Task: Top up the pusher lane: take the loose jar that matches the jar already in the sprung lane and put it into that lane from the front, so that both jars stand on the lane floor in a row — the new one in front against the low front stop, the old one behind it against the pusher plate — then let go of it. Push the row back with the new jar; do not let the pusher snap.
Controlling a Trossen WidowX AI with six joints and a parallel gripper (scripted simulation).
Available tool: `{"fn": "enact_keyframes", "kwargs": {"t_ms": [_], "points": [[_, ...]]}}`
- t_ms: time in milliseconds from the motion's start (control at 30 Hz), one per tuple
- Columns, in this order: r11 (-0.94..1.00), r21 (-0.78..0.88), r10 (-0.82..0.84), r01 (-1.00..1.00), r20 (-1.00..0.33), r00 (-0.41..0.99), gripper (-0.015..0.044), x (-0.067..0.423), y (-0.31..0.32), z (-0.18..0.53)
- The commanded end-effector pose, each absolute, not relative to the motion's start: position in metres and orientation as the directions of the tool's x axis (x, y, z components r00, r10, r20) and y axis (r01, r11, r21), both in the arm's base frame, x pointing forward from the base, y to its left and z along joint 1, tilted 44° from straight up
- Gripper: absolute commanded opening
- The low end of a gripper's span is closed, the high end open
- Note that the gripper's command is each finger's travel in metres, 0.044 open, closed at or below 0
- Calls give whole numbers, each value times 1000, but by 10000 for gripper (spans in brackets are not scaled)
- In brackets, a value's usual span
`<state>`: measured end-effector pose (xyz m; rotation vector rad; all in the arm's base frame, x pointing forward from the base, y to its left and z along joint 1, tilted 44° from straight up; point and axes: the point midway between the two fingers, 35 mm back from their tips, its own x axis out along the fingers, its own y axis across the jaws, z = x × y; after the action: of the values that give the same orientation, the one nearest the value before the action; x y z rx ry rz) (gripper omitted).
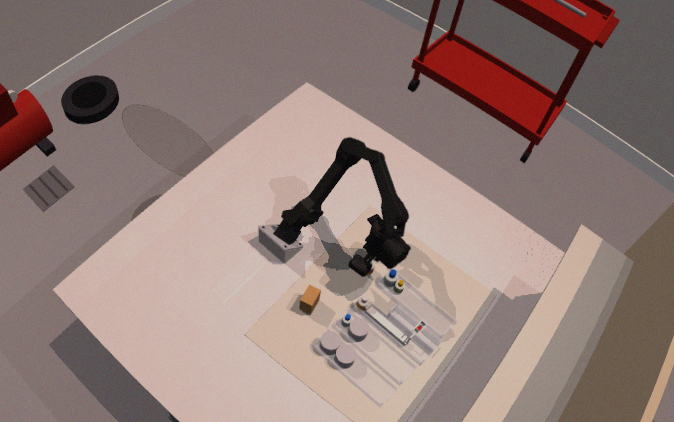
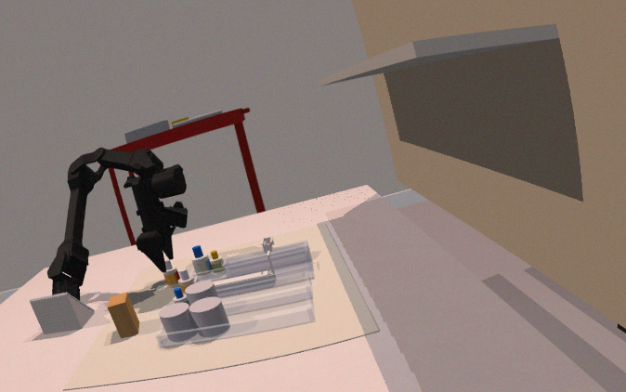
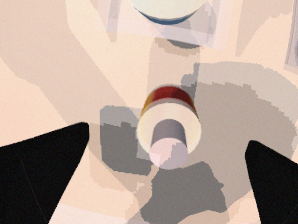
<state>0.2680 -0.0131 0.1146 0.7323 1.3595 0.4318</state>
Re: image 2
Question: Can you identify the brown rectangular block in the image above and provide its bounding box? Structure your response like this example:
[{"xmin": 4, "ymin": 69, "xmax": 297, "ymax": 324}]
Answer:
[{"xmin": 107, "ymin": 293, "xmax": 139, "ymax": 338}]

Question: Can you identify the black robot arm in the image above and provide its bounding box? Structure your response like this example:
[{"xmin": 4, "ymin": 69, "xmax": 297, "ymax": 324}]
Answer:
[{"xmin": 47, "ymin": 148, "xmax": 188, "ymax": 301}]

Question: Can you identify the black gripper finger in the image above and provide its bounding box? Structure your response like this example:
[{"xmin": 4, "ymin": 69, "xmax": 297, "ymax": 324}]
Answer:
[
  {"xmin": 140, "ymin": 241, "xmax": 166, "ymax": 273},
  {"xmin": 163, "ymin": 227, "xmax": 176, "ymax": 260}
]

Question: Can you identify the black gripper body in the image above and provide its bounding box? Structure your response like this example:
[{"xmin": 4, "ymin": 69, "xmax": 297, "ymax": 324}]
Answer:
[{"xmin": 136, "ymin": 200, "xmax": 170, "ymax": 251}]

